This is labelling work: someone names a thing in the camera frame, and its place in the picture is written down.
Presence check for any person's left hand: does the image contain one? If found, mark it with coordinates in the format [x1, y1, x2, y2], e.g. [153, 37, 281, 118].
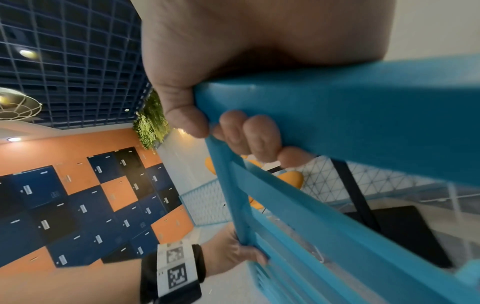
[199, 222, 269, 279]

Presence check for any person's right hand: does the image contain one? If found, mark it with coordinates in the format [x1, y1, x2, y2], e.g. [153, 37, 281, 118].
[131, 0, 398, 169]

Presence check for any blue wooden chair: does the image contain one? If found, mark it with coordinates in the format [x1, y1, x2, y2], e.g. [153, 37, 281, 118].
[192, 53, 480, 304]

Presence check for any person's left forearm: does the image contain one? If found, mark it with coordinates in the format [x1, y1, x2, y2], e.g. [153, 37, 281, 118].
[0, 257, 146, 304]

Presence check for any blue-framed white mesh partition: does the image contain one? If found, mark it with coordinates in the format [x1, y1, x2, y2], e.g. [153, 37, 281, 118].
[179, 178, 234, 228]

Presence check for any black table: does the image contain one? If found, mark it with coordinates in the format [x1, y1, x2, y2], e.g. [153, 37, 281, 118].
[330, 158, 455, 269]

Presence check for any white triangle-pattern mesh partition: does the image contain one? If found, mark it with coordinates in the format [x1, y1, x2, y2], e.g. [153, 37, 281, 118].
[300, 154, 480, 206]

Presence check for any white cage pendant lamp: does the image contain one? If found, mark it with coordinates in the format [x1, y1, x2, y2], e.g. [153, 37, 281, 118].
[0, 87, 44, 121]

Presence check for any black wrist strap with markers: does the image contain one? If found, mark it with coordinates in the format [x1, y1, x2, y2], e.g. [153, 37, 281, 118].
[139, 241, 207, 304]

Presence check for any wall of blue orange lockers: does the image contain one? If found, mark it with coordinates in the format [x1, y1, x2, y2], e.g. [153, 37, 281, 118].
[0, 146, 196, 269]

